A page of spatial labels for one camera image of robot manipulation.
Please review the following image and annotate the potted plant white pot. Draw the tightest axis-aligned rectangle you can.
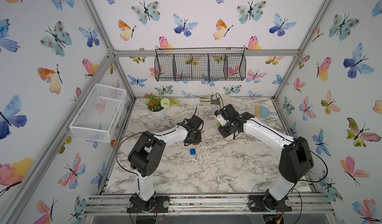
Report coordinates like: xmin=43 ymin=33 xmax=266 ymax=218
xmin=145 ymin=93 xmax=181 ymax=120

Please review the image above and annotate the aluminium rail front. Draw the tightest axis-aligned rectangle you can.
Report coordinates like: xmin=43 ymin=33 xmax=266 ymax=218
xmin=85 ymin=193 xmax=334 ymax=216

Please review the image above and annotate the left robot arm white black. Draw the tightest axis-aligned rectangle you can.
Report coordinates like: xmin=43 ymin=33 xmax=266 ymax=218
xmin=128 ymin=115 xmax=204 ymax=202

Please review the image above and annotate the white mesh basket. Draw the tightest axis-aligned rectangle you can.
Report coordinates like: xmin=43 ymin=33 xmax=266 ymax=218
xmin=69 ymin=83 xmax=126 ymax=143

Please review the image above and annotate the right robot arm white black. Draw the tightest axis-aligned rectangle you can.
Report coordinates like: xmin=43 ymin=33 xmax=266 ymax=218
xmin=214 ymin=104 xmax=314 ymax=202

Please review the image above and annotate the blue hand brush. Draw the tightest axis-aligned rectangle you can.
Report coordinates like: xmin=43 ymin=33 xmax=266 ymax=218
xmin=254 ymin=105 xmax=277 ymax=119

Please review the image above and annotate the black wire basket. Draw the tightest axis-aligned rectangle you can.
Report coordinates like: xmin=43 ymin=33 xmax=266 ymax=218
xmin=152 ymin=48 xmax=247 ymax=82

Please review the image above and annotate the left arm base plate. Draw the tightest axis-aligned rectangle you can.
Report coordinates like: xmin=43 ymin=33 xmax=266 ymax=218
xmin=127 ymin=194 xmax=170 ymax=214

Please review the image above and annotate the work glove beige grey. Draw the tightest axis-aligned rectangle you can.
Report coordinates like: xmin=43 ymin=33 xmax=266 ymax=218
xmin=199 ymin=93 xmax=231 ymax=107

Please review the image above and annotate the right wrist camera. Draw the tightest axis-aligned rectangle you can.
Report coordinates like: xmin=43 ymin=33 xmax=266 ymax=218
xmin=216 ymin=114 xmax=227 ymax=127

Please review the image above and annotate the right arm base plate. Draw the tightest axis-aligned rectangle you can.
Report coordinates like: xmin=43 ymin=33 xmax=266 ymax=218
xmin=248 ymin=194 xmax=292 ymax=212

